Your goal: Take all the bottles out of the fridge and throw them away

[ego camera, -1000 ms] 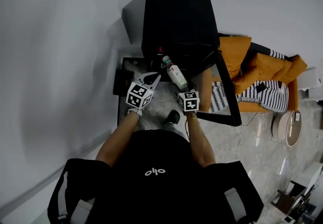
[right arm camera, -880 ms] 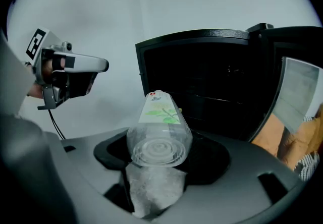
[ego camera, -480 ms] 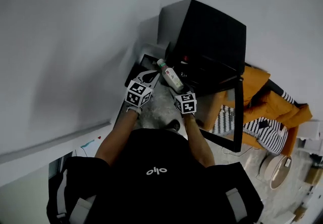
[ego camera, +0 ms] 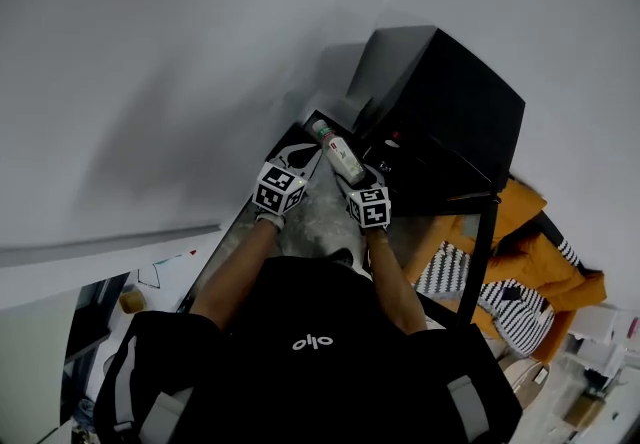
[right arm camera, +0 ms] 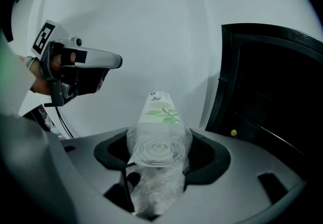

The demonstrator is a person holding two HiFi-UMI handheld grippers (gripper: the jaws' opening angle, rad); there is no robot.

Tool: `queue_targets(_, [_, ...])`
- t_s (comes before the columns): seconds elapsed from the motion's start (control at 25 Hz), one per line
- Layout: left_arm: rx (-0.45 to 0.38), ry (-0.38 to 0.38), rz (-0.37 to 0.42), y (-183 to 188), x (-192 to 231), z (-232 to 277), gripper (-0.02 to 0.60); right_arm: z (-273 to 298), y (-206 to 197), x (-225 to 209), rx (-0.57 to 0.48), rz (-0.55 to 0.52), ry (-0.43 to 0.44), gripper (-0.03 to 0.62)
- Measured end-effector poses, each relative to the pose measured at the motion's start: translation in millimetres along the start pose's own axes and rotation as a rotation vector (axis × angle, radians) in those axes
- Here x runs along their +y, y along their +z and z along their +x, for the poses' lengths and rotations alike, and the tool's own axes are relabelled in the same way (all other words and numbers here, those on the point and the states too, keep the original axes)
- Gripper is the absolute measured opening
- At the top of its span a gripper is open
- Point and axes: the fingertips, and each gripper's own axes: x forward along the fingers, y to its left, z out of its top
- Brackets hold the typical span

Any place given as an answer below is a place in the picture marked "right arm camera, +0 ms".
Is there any person's left hand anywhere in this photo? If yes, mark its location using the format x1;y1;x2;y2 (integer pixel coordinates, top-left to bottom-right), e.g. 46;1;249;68
49;50;77;75

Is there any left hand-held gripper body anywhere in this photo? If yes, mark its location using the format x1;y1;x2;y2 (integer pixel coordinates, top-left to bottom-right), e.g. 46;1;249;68
30;19;88;107

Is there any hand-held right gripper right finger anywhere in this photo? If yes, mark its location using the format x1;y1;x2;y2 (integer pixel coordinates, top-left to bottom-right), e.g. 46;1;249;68
155;128;308;224

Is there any clear plastic bottle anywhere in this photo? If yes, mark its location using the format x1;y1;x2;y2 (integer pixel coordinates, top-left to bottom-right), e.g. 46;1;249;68
126;91;194;169

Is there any person's left forearm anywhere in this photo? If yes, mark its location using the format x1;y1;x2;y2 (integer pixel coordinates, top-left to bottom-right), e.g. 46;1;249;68
15;55;51;96

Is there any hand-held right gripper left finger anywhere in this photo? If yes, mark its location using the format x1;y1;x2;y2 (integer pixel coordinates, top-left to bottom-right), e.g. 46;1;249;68
60;128;142;224

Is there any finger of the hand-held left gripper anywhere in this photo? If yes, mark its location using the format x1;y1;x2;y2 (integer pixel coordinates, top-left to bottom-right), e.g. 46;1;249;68
75;47;124;95

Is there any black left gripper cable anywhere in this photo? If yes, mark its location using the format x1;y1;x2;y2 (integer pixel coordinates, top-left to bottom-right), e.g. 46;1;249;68
54;105;74;139

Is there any black glass-door cabinet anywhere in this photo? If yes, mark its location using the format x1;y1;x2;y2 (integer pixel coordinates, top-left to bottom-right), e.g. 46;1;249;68
204;23;323;158

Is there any white wristband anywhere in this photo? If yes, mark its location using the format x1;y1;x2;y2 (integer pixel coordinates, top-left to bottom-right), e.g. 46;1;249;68
24;56;40;70

